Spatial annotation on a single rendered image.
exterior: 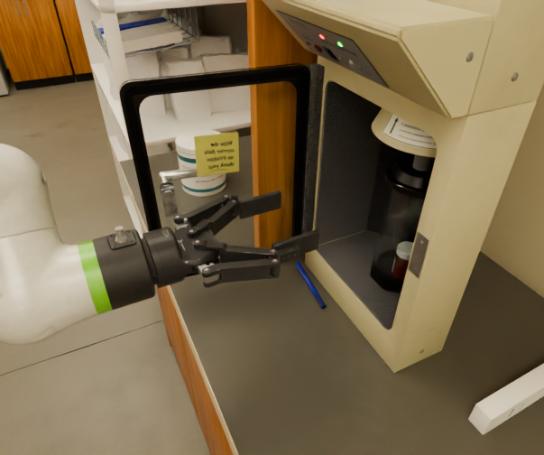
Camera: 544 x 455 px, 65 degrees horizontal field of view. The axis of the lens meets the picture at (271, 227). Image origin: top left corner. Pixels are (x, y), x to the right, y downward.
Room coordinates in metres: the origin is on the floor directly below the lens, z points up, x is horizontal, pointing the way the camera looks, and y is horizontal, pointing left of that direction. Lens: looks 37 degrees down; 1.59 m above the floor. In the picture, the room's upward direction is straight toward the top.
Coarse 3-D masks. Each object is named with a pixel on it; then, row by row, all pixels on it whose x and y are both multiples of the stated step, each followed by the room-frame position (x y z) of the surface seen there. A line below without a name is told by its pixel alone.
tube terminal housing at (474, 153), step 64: (448, 0) 0.50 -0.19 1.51; (512, 0) 0.45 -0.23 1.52; (320, 64) 0.72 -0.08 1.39; (512, 64) 0.46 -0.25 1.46; (320, 128) 0.71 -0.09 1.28; (448, 128) 0.46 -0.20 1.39; (512, 128) 0.48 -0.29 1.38; (448, 192) 0.45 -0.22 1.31; (320, 256) 0.68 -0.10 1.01; (448, 256) 0.46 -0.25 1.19; (448, 320) 0.49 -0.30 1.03
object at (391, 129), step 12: (384, 120) 0.60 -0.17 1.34; (396, 120) 0.58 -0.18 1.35; (384, 132) 0.58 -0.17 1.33; (396, 132) 0.57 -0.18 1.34; (408, 132) 0.56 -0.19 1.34; (420, 132) 0.55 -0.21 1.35; (396, 144) 0.56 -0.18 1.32; (408, 144) 0.55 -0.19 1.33; (420, 144) 0.54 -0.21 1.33; (432, 144) 0.53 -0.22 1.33; (432, 156) 0.53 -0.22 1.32
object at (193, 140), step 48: (192, 96) 0.65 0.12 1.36; (240, 96) 0.68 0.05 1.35; (288, 96) 0.70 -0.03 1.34; (192, 144) 0.65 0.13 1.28; (240, 144) 0.67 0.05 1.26; (288, 144) 0.70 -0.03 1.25; (192, 192) 0.65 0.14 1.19; (240, 192) 0.67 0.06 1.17; (288, 192) 0.70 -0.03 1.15; (240, 240) 0.67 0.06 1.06
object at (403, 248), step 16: (400, 192) 0.58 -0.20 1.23; (384, 208) 0.62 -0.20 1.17; (400, 208) 0.58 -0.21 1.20; (416, 208) 0.57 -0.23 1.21; (384, 224) 0.60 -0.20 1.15; (400, 224) 0.58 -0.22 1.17; (416, 224) 0.57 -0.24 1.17; (384, 240) 0.59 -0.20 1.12; (400, 240) 0.57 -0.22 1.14; (384, 256) 0.59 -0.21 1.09; (400, 256) 0.57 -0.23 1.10; (384, 272) 0.58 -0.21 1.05; (400, 272) 0.57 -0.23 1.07
